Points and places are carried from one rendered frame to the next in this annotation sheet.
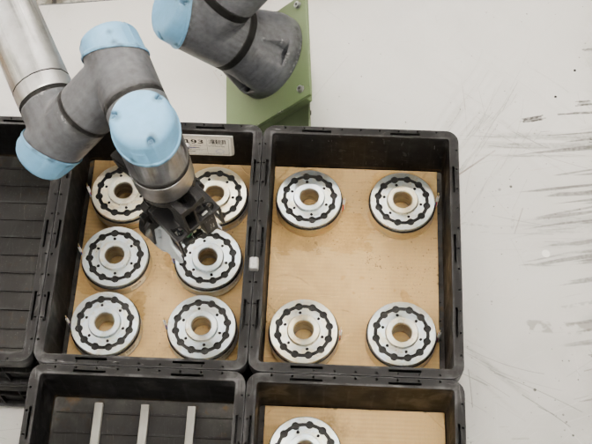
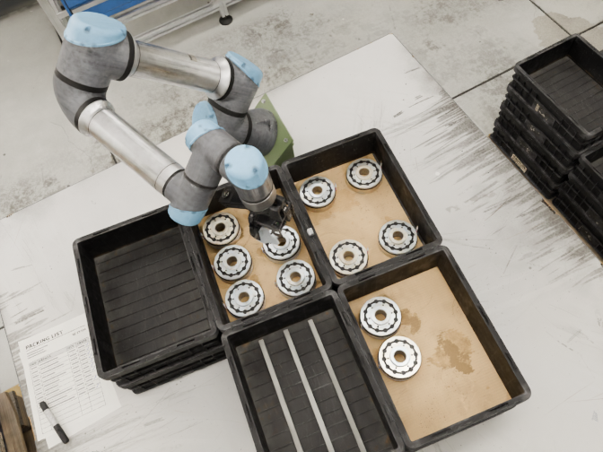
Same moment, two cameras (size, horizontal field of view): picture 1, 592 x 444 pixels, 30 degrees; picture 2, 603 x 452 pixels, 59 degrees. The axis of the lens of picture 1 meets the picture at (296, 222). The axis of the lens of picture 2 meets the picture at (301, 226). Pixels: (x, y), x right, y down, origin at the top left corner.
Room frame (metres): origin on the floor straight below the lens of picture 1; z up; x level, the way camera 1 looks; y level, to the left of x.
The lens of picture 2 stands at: (0.07, 0.23, 2.16)
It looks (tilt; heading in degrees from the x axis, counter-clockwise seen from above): 62 degrees down; 346
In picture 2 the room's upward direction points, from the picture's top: 11 degrees counter-clockwise
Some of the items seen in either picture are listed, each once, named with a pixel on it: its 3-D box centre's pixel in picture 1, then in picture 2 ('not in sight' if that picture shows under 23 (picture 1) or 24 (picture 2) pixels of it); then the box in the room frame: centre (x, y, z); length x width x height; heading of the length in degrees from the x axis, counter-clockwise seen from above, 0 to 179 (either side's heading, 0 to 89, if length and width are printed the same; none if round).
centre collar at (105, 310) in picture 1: (104, 322); (243, 297); (0.61, 0.29, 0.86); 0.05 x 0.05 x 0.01
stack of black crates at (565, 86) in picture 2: not in sight; (561, 120); (0.93, -1.12, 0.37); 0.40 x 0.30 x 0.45; 4
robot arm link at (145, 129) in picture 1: (149, 137); (248, 173); (0.66, 0.17, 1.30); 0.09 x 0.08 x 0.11; 22
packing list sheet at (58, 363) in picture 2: not in sight; (65, 376); (0.69, 0.84, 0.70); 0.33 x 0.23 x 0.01; 4
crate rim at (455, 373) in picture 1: (358, 247); (357, 202); (0.70, -0.09, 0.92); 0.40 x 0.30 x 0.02; 177
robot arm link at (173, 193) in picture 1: (164, 168); (257, 190); (0.66, 0.16, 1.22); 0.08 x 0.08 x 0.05
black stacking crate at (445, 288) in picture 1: (356, 262); (357, 212); (0.70, -0.09, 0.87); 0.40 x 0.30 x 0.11; 177
